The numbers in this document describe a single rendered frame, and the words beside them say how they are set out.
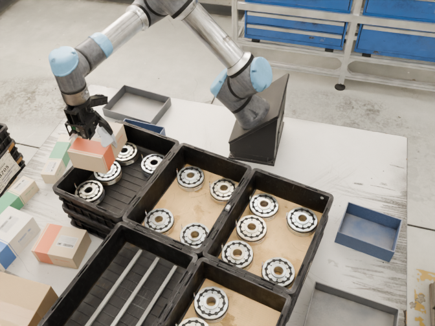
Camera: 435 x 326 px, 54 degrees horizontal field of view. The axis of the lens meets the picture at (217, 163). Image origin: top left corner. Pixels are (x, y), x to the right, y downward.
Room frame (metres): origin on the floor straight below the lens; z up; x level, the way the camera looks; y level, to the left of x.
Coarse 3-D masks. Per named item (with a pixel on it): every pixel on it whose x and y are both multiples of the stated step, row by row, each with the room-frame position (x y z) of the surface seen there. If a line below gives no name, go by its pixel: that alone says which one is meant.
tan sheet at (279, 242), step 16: (256, 192) 0.98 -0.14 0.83; (288, 208) 0.90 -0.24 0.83; (272, 224) 0.84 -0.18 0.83; (272, 240) 0.78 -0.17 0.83; (288, 240) 0.77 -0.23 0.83; (304, 240) 0.77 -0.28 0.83; (256, 256) 0.72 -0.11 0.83; (272, 256) 0.71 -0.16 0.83; (288, 256) 0.71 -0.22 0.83; (304, 256) 0.71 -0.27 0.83; (256, 272) 0.66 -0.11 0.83; (288, 288) 0.60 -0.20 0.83
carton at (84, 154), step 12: (96, 132) 1.03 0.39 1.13; (120, 132) 1.04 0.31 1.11; (72, 144) 0.98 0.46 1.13; (84, 144) 0.98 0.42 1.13; (96, 144) 0.97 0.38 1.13; (120, 144) 1.02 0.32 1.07; (72, 156) 0.95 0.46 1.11; (84, 156) 0.93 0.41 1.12; (96, 156) 0.92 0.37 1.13; (108, 156) 0.95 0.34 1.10; (84, 168) 0.94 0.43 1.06; (96, 168) 0.92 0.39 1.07; (108, 168) 0.93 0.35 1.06
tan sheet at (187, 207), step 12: (168, 192) 1.00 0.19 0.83; (180, 192) 1.00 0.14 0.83; (192, 192) 1.00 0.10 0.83; (204, 192) 0.99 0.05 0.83; (168, 204) 0.95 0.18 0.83; (180, 204) 0.94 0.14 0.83; (192, 204) 0.94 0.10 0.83; (204, 204) 0.94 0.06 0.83; (216, 204) 0.94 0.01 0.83; (180, 216) 0.89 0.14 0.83; (192, 216) 0.89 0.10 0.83; (204, 216) 0.89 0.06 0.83; (216, 216) 0.88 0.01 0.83; (180, 228) 0.84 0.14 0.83
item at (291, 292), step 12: (288, 180) 0.95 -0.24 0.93; (240, 192) 0.91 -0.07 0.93; (324, 192) 0.89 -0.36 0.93; (228, 216) 0.81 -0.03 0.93; (324, 216) 0.79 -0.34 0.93; (216, 228) 0.77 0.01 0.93; (312, 240) 0.71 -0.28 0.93; (204, 252) 0.68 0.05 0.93; (312, 252) 0.68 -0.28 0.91; (228, 264) 0.64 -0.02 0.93; (252, 276) 0.59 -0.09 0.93; (300, 276) 0.59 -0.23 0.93; (276, 288) 0.55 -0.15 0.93
